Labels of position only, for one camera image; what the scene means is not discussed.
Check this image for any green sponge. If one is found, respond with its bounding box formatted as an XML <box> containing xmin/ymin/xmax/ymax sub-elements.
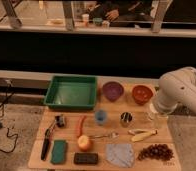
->
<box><xmin>51</xmin><ymin>140</ymin><xmax>67</xmax><ymax>164</ymax></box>

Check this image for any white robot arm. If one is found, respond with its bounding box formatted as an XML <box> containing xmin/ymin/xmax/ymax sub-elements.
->
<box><xmin>152</xmin><ymin>67</ymin><xmax>196</xmax><ymax>114</ymax></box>

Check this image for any blue plastic cup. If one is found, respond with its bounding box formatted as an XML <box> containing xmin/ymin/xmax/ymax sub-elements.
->
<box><xmin>95</xmin><ymin>110</ymin><xmax>107</xmax><ymax>125</ymax></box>

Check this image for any metal cup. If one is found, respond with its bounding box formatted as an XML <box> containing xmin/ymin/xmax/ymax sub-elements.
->
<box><xmin>120</xmin><ymin>112</ymin><xmax>133</xmax><ymax>127</ymax></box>

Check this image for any purple bowl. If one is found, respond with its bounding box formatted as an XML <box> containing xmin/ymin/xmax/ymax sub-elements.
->
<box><xmin>102</xmin><ymin>81</ymin><xmax>124</xmax><ymax>102</ymax></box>

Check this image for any green plastic tray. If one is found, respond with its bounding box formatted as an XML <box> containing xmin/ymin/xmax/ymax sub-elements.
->
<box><xmin>44</xmin><ymin>76</ymin><xmax>97</xmax><ymax>110</ymax></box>

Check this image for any orange bowl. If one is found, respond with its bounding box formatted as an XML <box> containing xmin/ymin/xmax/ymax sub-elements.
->
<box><xmin>132</xmin><ymin>85</ymin><xmax>153</xmax><ymax>105</ymax></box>

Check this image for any orange carrot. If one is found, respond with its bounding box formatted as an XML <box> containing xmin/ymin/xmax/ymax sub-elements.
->
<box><xmin>76</xmin><ymin>116</ymin><xmax>86</xmax><ymax>138</ymax></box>

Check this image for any wooden cutting board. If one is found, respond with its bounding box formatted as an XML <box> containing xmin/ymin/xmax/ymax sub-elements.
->
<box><xmin>28</xmin><ymin>83</ymin><xmax>181</xmax><ymax>171</ymax></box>

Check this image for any yellow apple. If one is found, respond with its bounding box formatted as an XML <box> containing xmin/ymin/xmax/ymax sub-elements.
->
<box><xmin>77</xmin><ymin>135</ymin><xmax>92</xmax><ymax>151</ymax></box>

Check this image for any clear glass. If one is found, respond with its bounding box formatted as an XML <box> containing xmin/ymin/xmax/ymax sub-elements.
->
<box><xmin>147</xmin><ymin>109</ymin><xmax>168</xmax><ymax>129</ymax></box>

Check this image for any blue cloth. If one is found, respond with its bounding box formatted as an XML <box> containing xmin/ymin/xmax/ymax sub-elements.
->
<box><xmin>105</xmin><ymin>143</ymin><xmax>134</xmax><ymax>168</ymax></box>

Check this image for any black rectangular block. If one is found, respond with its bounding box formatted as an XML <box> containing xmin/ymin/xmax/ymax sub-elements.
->
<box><xmin>74</xmin><ymin>153</ymin><xmax>98</xmax><ymax>164</ymax></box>

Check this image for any person in background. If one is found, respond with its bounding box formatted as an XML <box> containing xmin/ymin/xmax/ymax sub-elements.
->
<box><xmin>88</xmin><ymin>0</ymin><xmax>153</xmax><ymax>27</ymax></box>

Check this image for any bunch of dark grapes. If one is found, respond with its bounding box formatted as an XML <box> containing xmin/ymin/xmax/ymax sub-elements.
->
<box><xmin>138</xmin><ymin>144</ymin><xmax>173</xmax><ymax>161</ymax></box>

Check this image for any black handled knife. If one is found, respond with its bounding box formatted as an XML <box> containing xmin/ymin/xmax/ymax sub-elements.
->
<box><xmin>41</xmin><ymin>121</ymin><xmax>56</xmax><ymax>161</ymax></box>

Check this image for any black cable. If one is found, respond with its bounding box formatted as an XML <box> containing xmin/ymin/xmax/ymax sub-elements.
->
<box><xmin>0</xmin><ymin>79</ymin><xmax>19</xmax><ymax>154</ymax></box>

